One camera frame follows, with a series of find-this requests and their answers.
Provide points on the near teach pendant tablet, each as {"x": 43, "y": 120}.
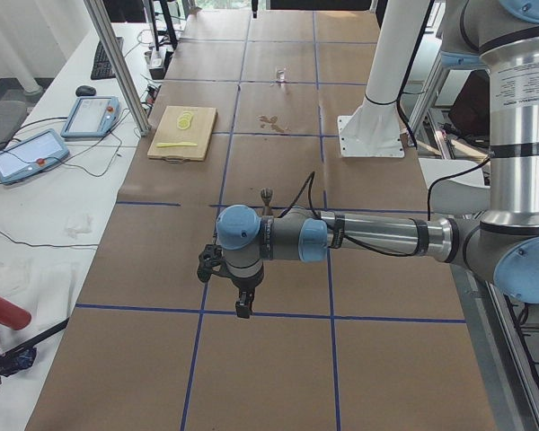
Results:
{"x": 32, "y": 156}

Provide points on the black computer mouse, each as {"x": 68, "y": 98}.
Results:
{"x": 85, "y": 90}

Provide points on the far teach pendant tablet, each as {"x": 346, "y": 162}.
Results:
{"x": 91, "y": 117}

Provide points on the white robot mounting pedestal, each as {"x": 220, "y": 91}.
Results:
{"x": 373, "y": 130}

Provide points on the lemon slice one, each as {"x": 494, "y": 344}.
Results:
{"x": 183, "y": 123}

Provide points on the bamboo cutting board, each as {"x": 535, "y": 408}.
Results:
{"x": 202, "y": 123}

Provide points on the black keyboard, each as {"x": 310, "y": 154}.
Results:
{"x": 102, "y": 67}

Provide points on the teach pendant tablet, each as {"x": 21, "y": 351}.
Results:
{"x": 32, "y": 156}
{"x": 91, "y": 117}

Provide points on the aluminium frame post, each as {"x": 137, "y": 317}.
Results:
{"x": 101, "y": 23}

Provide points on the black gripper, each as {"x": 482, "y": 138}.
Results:
{"x": 245, "y": 284}

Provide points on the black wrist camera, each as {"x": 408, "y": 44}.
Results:
{"x": 211, "y": 263}

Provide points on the yellow plastic knife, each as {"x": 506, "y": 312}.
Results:
{"x": 176, "y": 144}

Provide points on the clear glass cup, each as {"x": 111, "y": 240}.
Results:
{"x": 280, "y": 75}

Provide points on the red cylinder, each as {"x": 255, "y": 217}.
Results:
{"x": 13, "y": 316}

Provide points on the steel double jigger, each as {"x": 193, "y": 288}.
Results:
{"x": 266, "y": 197}

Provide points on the crumpled white tissue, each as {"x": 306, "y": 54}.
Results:
{"x": 78, "y": 224}

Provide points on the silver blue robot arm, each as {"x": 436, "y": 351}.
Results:
{"x": 501, "y": 248}

